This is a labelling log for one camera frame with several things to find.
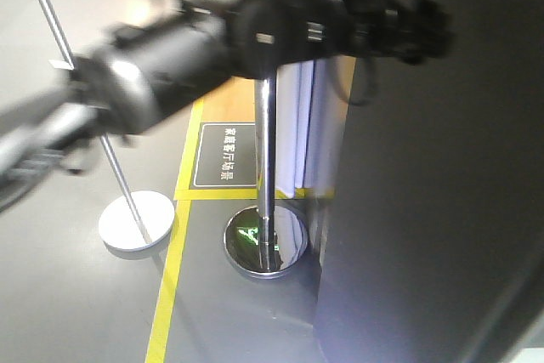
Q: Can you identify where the floor sign plate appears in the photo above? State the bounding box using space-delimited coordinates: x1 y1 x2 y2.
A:
192 122 256 189

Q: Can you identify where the silver stand with round base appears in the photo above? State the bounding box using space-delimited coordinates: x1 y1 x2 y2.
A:
37 0 174 252

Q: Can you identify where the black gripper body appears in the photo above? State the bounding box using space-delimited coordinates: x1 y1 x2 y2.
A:
339 0 454 66

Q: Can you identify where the open fridge door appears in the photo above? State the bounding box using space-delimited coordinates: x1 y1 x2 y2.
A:
314 0 543 362

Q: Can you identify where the white curtain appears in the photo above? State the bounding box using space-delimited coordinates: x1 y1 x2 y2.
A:
275 57 355 198

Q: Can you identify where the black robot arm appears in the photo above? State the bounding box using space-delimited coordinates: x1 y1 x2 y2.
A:
1 0 452 209

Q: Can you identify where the chrome stanchion post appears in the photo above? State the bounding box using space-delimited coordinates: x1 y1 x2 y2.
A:
223 72 309 280

